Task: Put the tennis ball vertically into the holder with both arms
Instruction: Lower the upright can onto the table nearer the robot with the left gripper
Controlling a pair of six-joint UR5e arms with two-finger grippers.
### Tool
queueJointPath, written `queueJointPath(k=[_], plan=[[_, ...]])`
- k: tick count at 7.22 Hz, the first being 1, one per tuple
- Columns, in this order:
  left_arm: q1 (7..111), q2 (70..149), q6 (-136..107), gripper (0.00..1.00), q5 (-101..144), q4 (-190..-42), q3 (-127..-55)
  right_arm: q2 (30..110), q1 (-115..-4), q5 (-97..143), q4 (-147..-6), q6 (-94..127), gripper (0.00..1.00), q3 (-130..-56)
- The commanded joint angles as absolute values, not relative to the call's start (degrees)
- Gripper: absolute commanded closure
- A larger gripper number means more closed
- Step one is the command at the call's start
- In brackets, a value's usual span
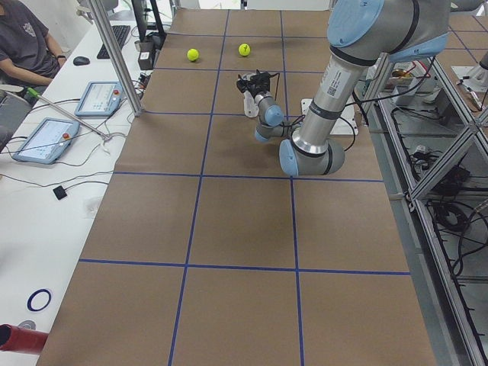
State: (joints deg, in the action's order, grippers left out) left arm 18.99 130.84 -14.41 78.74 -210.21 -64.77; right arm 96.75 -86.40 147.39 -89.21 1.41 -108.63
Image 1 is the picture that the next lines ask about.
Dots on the near teach pendant tablet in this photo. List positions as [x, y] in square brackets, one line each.
[48, 141]

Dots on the far teach pendant tablet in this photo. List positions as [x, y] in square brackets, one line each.
[100, 99]

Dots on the seated person grey shirt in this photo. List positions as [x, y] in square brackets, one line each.
[30, 56]

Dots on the aluminium frame post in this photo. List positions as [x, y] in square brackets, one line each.
[114, 51]

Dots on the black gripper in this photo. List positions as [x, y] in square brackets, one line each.
[255, 87]

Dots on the orange black electronics board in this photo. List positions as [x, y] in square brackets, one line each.
[143, 80]

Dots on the clear tennis ball can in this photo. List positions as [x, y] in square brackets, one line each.
[250, 106]

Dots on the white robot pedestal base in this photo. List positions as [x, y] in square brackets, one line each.
[345, 125]

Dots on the black box with label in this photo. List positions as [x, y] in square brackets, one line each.
[147, 55]

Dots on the black computer mouse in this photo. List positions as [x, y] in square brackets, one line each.
[81, 61]

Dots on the teach pendant tablet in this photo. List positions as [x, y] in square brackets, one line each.
[48, 141]
[100, 99]

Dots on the black computer monitor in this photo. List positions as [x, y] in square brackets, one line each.
[141, 12]

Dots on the red cylinder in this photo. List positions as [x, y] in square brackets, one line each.
[22, 340]

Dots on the yellow tennis ball near edge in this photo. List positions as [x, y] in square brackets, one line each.
[193, 55]

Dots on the metal rod green handle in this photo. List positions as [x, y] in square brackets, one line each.
[32, 92]

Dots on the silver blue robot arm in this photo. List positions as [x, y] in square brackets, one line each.
[358, 33]

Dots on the small black square pad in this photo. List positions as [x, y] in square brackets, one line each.
[60, 192]

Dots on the yellow Wilson tennis ball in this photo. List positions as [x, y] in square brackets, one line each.
[244, 49]

